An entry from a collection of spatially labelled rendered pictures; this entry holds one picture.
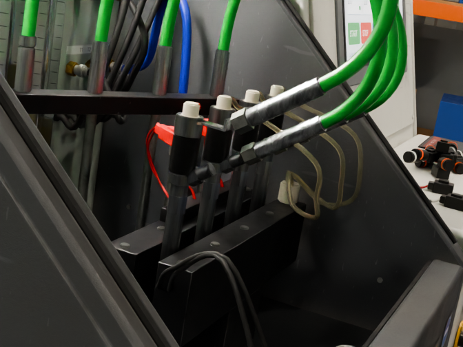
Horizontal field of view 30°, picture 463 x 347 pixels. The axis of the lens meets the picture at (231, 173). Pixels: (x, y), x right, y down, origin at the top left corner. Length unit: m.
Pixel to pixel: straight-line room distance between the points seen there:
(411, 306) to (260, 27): 0.43
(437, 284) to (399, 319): 0.14
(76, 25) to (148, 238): 0.37
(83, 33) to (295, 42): 0.28
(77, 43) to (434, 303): 0.56
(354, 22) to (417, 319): 0.61
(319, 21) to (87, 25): 0.32
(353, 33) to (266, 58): 0.26
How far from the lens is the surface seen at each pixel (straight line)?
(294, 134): 0.89
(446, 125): 6.22
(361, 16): 1.43
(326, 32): 1.26
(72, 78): 1.17
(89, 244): 0.53
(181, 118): 0.84
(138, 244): 0.88
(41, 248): 0.53
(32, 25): 0.94
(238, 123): 0.82
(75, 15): 1.15
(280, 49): 1.14
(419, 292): 0.99
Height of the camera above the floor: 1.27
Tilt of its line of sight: 14 degrees down
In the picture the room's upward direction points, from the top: 9 degrees clockwise
